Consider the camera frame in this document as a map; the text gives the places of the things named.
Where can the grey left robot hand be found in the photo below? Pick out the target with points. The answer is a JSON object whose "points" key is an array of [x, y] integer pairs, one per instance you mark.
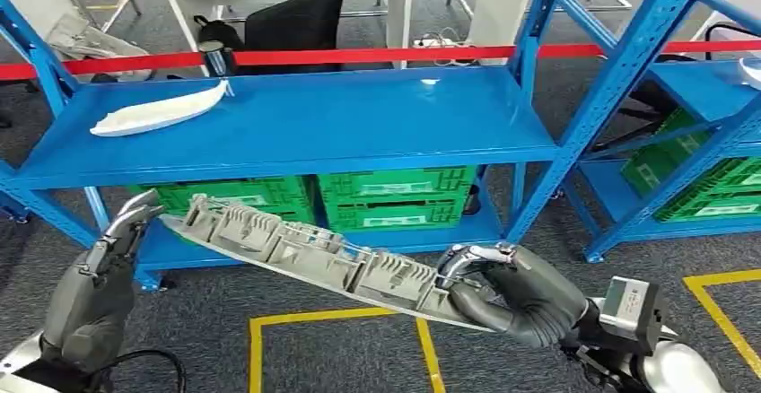
{"points": [[89, 307]]}

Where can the yellow floor tape outline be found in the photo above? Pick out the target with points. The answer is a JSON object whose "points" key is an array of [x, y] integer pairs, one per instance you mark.
{"points": [[255, 349], [722, 319]]}

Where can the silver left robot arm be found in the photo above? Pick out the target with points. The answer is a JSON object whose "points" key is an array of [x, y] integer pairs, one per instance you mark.
{"points": [[24, 372]]}

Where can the black office chair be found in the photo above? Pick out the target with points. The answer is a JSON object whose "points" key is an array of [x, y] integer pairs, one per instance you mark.
{"points": [[297, 22]]}

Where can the blue metal shelf rack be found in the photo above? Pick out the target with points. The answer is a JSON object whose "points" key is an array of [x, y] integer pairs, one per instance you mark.
{"points": [[689, 81], [356, 117]]}

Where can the curved white plastic part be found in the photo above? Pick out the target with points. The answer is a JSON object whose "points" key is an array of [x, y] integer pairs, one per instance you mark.
{"points": [[752, 72]]}

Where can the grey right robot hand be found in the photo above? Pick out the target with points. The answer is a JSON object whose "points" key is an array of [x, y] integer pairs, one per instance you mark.
{"points": [[535, 295]]}

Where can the grey crumpled sheet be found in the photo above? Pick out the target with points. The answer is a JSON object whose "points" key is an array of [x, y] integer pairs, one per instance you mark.
{"points": [[89, 42]]}

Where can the small black cylinder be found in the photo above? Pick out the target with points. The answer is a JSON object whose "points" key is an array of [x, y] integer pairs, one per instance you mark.
{"points": [[472, 200]]}

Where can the red barrier belt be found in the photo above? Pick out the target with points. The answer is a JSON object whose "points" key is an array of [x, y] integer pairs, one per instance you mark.
{"points": [[356, 55]]}

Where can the long white plastic trim part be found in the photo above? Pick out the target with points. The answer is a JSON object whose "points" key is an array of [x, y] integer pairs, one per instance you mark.
{"points": [[154, 114]]}

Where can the black barrier stanchion post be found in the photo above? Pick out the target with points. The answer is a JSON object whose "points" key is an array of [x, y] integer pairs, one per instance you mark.
{"points": [[214, 57]]}

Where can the green plastic crate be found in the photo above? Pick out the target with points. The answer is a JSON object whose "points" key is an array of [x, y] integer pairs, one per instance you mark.
{"points": [[395, 218], [238, 189], [398, 183], [713, 207], [300, 215], [672, 158]]}

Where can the white power strip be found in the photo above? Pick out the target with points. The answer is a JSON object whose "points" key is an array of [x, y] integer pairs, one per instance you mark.
{"points": [[437, 41]]}

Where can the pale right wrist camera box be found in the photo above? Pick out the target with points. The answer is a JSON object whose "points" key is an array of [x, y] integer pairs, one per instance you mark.
{"points": [[630, 313]]}

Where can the grey plastic wheel hubcap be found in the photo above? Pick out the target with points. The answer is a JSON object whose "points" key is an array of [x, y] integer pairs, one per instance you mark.
{"points": [[309, 253]]}

